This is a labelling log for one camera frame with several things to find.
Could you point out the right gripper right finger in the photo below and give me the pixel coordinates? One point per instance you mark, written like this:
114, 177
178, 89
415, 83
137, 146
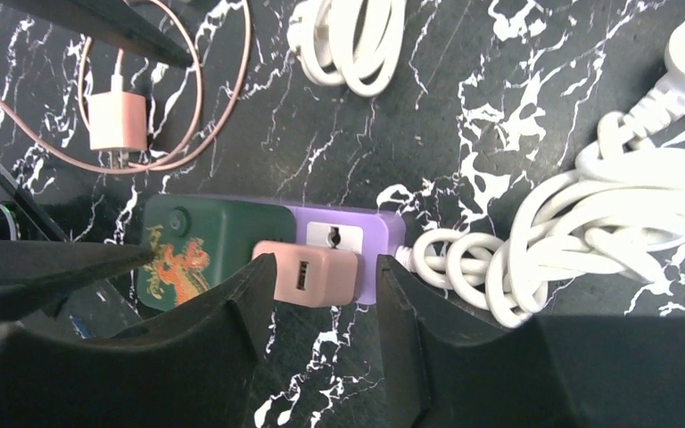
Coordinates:
445, 367

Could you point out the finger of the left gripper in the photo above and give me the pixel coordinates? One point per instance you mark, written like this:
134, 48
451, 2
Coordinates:
36, 273
111, 21

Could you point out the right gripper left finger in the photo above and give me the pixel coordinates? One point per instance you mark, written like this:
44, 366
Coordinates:
191, 366

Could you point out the pink charger with cable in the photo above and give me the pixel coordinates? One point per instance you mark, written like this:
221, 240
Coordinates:
116, 120

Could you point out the green power adapter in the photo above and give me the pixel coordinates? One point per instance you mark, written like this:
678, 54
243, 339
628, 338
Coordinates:
199, 242

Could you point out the small pink adapter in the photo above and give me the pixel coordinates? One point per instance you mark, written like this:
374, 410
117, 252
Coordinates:
312, 276

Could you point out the purple power strip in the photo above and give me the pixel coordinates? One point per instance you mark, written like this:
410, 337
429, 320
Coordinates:
369, 233

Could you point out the white plug with cord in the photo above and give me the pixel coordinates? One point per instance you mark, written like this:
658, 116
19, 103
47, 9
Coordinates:
621, 204

